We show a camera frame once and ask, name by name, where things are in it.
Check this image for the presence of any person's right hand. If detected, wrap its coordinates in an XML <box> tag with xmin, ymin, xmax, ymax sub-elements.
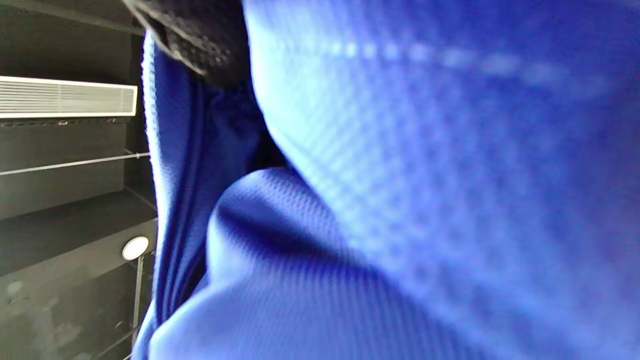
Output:
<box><xmin>122</xmin><ymin>0</ymin><xmax>252</xmax><ymax>89</ymax></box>

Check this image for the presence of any blue t-shirt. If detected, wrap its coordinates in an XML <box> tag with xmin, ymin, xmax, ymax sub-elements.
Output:
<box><xmin>132</xmin><ymin>0</ymin><xmax>640</xmax><ymax>360</ymax></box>

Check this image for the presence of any white ceiling air vent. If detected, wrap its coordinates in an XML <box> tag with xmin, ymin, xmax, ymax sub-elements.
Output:
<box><xmin>0</xmin><ymin>76</ymin><xmax>138</xmax><ymax>119</ymax></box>

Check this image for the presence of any thin metal ceiling rod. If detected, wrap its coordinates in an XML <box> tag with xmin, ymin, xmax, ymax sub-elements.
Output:
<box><xmin>0</xmin><ymin>152</ymin><xmax>151</xmax><ymax>176</ymax></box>

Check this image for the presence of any round ceiling light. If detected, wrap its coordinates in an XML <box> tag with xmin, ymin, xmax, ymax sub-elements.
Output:
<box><xmin>122</xmin><ymin>236</ymin><xmax>150</xmax><ymax>261</ymax></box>

